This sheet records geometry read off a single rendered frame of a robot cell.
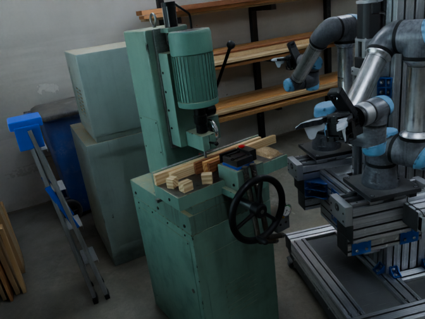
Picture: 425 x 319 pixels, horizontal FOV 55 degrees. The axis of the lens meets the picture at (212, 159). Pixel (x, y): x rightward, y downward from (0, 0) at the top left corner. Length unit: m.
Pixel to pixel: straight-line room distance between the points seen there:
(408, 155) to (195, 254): 0.92
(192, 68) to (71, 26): 2.42
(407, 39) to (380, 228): 0.77
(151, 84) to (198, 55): 0.32
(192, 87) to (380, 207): 0.91
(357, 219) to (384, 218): 0.13
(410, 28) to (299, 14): 3.46
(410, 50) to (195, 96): 0.80
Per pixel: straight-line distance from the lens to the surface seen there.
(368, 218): 1.82
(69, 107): 3.44
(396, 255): 2.29
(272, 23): 4.78
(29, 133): 2.26
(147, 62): 1.87
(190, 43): 1.66
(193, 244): 1.76
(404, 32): 1.60
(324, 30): 2.11
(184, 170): 1.80
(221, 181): 1.73
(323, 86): 4.66
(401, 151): 1.70
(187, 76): 1.69
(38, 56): 3.96
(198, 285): 1.89
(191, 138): 1.85
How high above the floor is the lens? 1.61
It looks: 21 degrees down
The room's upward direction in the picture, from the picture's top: 7 degrees counter-clockwise
